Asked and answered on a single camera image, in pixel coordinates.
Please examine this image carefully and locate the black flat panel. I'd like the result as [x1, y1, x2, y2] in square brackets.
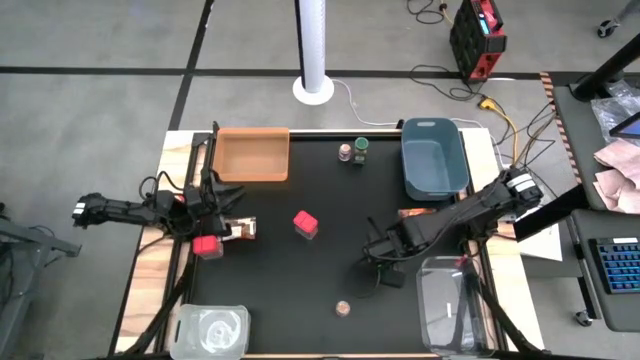
[512, 184, 591, 244]

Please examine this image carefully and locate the orange spice packet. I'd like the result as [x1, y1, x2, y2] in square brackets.
[397, 207, 439, 220]

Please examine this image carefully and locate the clear lidded plastic container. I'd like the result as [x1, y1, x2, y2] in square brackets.
[169, 303, 251, 360]

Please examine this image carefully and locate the red and black tool case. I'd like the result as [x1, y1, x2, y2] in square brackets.
[448, 0, 508, 84]

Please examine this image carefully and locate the clear plastic bag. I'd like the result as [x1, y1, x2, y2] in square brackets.
[589, 82, 640, 146]

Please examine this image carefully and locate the white paper sheet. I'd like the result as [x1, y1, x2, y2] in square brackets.
[514, 199, 564, 262]

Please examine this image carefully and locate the red-capped spice jar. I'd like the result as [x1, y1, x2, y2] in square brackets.
[192, 235, 225, 261]

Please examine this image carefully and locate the grey metal stand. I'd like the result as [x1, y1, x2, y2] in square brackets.
[0, 202, 82, 360]

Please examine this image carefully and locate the red cube block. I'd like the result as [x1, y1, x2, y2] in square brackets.
[292, 210, 320, 241]

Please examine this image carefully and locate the chair caster wheel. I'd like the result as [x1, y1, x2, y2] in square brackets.
[597, 18, 621, 39]

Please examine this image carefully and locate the white floor cable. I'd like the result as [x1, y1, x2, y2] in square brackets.
[332, 78, 401, 127]

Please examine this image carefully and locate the tower fan with round base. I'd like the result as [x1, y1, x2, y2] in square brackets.
[292, 0, 335, 106]

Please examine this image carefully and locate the black floor cable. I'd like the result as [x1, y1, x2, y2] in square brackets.
[405, 0, 448, 25]
[409, 63, 482, 102]

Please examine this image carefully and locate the tablet with dark frame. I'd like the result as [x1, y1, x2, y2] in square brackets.
[608, 112, 640, 140]

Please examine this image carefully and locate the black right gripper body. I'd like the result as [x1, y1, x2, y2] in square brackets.
[372, 227, 411, 289]

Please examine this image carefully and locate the black slanted pole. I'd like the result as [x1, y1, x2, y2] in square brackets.
[572, 32, 640, 101]

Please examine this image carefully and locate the backlit black keyboard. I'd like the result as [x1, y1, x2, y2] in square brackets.
[589, 237, 640, 295]

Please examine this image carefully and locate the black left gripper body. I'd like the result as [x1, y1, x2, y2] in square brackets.
[187, 182, 232, 237]

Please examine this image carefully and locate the pink cloth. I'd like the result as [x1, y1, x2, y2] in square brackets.
[592, 139, 640, 214]

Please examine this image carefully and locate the black table mat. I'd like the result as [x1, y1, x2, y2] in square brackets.
[189, 133, 476, 357]

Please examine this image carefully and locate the blue plastic bin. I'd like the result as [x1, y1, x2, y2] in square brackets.
[400, 117, 471, 202]

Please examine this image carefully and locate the orange plastic bin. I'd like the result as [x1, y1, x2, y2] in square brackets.
[212, 126, 291, 183]

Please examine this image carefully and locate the green-capped spice jar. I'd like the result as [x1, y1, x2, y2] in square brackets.
[352, 136, 370, 166]

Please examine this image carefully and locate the black cable bundle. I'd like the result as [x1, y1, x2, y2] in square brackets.
[513, 99, 557, 171]

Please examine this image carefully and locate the clear tall plastic container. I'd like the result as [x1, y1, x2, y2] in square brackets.
[415, 255, 489, 357]

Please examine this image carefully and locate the black frame post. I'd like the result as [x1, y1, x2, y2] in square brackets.
[199, 121, 221, 191]

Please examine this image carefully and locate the yellow power cable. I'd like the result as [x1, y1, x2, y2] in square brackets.
[477, 97, 521, 166]

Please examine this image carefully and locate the brown spice packet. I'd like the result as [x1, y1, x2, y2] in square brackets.
[222, 216, 258, 242]

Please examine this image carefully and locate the black diagonal frame brace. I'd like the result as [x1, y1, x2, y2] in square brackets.
[119, 249, 199, 357]
[462, 259, 544, 357]

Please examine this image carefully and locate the striped hazard tape strip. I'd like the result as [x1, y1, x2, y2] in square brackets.
[539, 72, 584, 184]

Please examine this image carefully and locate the grey desk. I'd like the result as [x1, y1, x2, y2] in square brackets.
[569, 208, 640, 332]
[552, 84, 640, 211]

